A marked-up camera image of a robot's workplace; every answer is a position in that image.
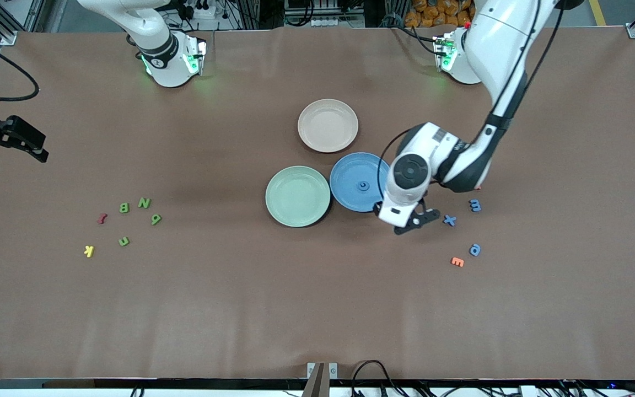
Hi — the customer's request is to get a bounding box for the blue plate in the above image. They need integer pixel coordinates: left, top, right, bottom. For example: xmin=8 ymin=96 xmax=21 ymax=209
xmin=329 ymin=152 xmax=392 ymax=213

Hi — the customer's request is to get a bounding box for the green plate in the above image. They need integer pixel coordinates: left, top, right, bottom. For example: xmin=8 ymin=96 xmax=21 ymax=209
xmin=265 ymin=165 xmax=331 ymax=228

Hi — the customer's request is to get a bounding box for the beige plate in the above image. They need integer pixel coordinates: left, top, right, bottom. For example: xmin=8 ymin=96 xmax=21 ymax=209
xmin=297 ymin=99 xmax=359 ymax=153

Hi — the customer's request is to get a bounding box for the pile of orange packets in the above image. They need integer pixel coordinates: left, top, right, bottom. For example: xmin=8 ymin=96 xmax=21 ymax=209
xmin=405 ymin=0 xmax=475 ymax=28

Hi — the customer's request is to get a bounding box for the long white socket strip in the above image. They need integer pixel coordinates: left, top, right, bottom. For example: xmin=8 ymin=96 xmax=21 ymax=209
xmin=284 ymin=15 xmax=365 ymax=28

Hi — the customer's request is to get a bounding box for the white power strip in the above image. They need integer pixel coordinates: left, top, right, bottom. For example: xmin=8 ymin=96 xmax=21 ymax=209
xmin=182 ymin=0 xmax=217 ymax=20

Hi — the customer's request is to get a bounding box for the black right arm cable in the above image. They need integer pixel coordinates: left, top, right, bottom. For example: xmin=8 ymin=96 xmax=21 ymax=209
xmin=0 ymin=30 xmax=40 ymax=103

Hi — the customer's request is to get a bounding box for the black looped cable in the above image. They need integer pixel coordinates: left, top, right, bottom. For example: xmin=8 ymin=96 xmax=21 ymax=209
xmin=349 ymin=360 xmax=403 ymax=397

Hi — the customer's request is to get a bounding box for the silver camera mount bracket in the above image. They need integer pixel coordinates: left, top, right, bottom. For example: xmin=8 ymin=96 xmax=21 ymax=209
xmin=302 ymin=361 xmax=339 ymax=397

